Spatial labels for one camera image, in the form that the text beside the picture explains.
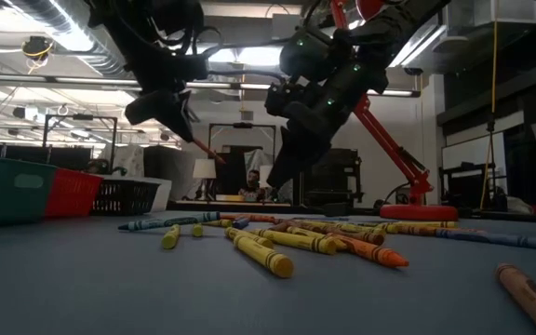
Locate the black mesh basket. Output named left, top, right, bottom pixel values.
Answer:
left=91, top=179, right=161, bottom=217

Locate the orange crayon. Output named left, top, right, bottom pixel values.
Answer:
left=192, top=138, right=227, bottom=166
left=326, top=232, right=409, bottom=269
left=221, top=213, right=281, bottom=223
left=391, top=224, right=486, bottom=235

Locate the yellow ceiling cable reel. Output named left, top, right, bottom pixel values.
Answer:
left=20, top=35, right=56, bottom=62

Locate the black shelf unit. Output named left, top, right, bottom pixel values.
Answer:
left=293, top=147, right=365, bottom=208

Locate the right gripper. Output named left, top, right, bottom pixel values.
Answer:
left=266, top=27, right=390, bottom=190

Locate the black aluminium table frame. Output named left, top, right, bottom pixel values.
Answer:
left=167, top=199, right=381, bottom=218

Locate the black cabinet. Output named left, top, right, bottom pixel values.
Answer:
left=142, top=145, right=194, bottom=202

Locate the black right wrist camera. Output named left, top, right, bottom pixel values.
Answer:
left=264, top=81, right=300, bottom=118

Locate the white shade table lamp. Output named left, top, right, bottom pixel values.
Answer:
left=192, top=158, right=217, bottom=202
left=258, top=165, right=276, bottom=202

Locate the black lamp power cord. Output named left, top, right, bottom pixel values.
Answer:
left=372, top=181, right=411, bottom=209

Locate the silver ceiling duct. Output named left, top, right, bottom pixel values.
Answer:
left=0, top=0, right=190, bottom=129

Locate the white bag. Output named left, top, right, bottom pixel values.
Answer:
left=505, top=194, right=534, bottom=215

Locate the white covered equipment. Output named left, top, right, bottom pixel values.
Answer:
left=100, top=143, right=146, bottom=179

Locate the red desk lamp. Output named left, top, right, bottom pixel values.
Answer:
left=330, top=0, right=460, bottom=222

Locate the black metal frame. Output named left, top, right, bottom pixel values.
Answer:
left=208, top=123, right=277, bottom=164
left=42, top=114, right=119, bottom=176

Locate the red mesh basket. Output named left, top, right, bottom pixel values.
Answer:
left=44, top=167, right=105, bottom=220

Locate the black desk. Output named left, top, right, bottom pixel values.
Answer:
left=438, top=162, right=506, bottom=211

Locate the person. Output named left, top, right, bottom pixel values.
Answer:
left=85, top=158, right=111, bottom=177
left=238, top=169, right=269, bottom=203

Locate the black tripod stand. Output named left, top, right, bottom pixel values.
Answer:
left=484, top=118, right=506, bottom=213

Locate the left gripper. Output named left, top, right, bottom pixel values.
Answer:
left=124, top=53, right=211, bottom=143

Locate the light blue crayon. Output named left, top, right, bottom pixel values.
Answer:
left=117, top=211, right=221, bottom=233

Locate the bright ceiling light panel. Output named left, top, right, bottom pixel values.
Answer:
left=207, top=46, right=292, bottom=66

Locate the white box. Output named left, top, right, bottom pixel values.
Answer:
left=104, top=175, right=173, bottom=214

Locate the white board panel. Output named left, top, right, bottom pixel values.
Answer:
left=442, top=132, right=507, bottom=172

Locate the long ceiling light strip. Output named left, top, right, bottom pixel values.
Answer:
left=186, top=81, right=422, bottom=99
left=0, top=73, right=146, bottom=92

